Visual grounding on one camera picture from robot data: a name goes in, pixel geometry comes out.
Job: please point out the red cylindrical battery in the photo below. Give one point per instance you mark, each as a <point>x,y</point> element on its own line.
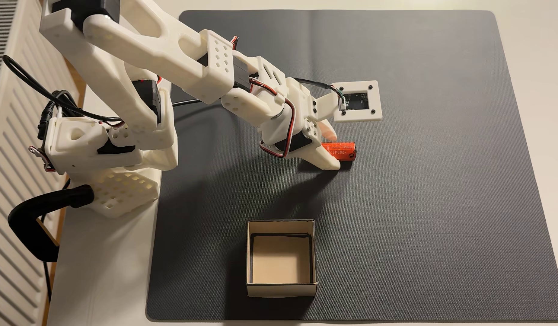
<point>344,149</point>

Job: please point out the small open cardboard box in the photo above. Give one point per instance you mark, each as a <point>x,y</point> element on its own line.
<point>281,258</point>

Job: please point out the dark grey textured mat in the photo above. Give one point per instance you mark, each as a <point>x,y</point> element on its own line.
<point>419,181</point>

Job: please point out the white radiator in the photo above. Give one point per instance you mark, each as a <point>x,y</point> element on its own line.
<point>11,158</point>

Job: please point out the black table clamp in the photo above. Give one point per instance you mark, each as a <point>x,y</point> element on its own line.
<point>30,222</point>

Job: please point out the white square camera mount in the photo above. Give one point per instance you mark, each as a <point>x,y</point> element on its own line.
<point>358,113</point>

